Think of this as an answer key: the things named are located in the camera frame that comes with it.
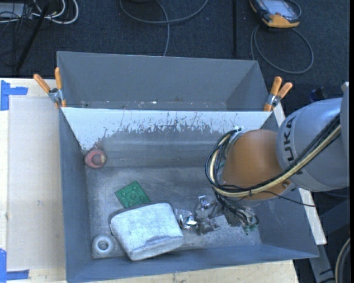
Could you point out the shiny crumpled clear wrapper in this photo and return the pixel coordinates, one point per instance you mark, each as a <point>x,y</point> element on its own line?
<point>187,219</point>

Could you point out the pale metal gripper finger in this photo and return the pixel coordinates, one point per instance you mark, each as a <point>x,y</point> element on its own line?
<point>207,205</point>
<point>208,226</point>

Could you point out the pale wood board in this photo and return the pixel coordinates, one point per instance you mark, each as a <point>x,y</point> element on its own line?
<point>32,181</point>

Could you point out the white grey sponge block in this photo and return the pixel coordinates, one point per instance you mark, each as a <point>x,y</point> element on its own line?
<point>147,231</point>

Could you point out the dark green flat block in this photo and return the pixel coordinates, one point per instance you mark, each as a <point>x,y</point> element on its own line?
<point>132,194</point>

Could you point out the grey metal bin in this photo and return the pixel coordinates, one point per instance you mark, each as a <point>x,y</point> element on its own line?
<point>165,146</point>

